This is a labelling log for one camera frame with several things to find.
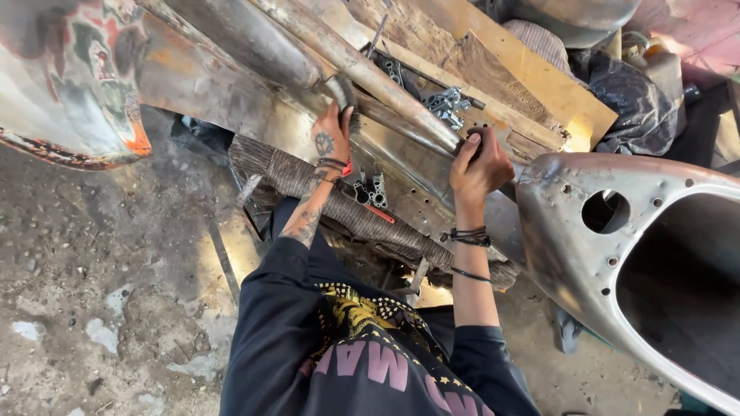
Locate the person's left hand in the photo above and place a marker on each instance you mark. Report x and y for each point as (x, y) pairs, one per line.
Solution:
(329, 141)

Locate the person's right hand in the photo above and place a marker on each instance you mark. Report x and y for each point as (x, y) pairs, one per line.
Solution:
(480, 170)

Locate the rusty metal tube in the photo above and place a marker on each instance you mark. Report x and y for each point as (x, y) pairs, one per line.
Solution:
(358, 63)

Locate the grey metal carburetor part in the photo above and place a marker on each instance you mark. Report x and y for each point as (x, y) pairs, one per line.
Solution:
(372, 193)

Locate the woven wicker stool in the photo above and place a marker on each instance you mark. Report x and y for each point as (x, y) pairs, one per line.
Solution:
(347, 211)

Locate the pile of metal brackets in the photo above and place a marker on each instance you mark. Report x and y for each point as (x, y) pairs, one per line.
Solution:
(446, 107)

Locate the thin black metal rod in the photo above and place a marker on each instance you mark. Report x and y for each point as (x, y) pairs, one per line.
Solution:
(431, 75)

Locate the yellow plywood board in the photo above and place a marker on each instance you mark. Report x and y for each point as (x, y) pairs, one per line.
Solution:
(537, 75)

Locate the grey ribbed cloth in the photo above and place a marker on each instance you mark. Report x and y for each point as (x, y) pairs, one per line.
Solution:
(540, 41)

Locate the flat metal bar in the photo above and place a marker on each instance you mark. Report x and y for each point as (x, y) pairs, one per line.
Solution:
(224, 260)

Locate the black plastic bag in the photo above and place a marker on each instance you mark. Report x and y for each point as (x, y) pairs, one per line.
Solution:
(633, 107)

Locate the grey metal tank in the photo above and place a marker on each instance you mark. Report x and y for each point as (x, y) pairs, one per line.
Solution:
(572, 17)

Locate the grey sandal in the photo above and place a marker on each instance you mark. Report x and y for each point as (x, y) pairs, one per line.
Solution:
(567, 330)

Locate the dirty plastic jug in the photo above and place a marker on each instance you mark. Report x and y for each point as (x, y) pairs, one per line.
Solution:
(656, 66)

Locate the black printed shirt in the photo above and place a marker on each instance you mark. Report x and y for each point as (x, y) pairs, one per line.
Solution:
(347, 358)

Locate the painted scooter body panel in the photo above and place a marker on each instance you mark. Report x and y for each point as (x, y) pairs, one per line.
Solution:
(63, 75)

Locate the bare metal scooter frame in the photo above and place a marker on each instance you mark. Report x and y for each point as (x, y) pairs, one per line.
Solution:
(578, 231)

